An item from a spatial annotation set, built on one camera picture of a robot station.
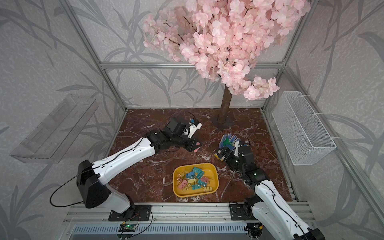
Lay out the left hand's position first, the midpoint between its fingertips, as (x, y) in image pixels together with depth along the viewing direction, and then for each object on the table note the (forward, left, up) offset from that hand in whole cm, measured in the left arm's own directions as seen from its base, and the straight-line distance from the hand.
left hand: (201, 145), depth 73 cm
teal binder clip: (-6, 0, -22) cm, 22 cm away
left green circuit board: (-32, +35, -23) cm, 53 cm away
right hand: (0, -9, -8) cm, 12 cm away
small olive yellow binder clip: (-15, -4, -21) cm, 26 cm away
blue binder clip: (-8, +6, -20) cm, 22 cm away
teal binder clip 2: (-12, 0, -20) cm, 23 cm away
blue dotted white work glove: (+18, -22, -22) cm, 36 cm away
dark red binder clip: (-11, -2, -17) cm, 21 cm away
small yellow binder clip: (-11, +5, -19) cm, 23 cm away
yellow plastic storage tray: (-15, +10, -21) cm, 28 cm away
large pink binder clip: (-3, +3, 0) cm, 4 cm away
